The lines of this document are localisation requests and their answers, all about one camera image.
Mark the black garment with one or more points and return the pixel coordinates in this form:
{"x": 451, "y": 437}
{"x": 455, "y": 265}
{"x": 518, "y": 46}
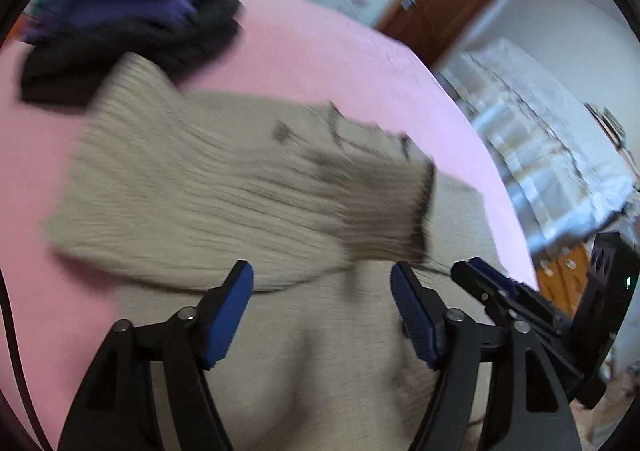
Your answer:
{"x": 75, "y": 66}

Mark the pink bed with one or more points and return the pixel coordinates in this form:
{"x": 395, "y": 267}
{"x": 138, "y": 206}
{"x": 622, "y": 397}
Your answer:
{"x": 310, "y": 46}

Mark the beige knit sweater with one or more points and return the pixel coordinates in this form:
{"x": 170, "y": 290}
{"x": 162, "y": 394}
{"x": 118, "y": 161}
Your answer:
{"x": 200, "y": 181}

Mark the white lace-covered furniture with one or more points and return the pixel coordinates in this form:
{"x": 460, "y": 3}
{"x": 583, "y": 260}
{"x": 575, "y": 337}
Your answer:
{"x": 540, "y": 131}

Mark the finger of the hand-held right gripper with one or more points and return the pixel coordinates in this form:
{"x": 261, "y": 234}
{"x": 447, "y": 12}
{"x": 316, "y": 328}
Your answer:
{"x": 495, "y": 273}
{"x": 475, "y": 281}

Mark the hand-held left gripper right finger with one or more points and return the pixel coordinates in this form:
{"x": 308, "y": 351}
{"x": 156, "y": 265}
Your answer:
{"x": 417, "y": 316}

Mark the stack of books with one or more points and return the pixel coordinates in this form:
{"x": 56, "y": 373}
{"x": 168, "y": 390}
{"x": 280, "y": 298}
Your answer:
{"x": 607, "y": 123}

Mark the wooden cabinet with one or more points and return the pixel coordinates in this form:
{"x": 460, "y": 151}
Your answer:
{"x": 560, "y": 276}

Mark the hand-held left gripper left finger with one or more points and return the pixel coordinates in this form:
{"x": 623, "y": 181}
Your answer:
{"x": 232, "y": 311}

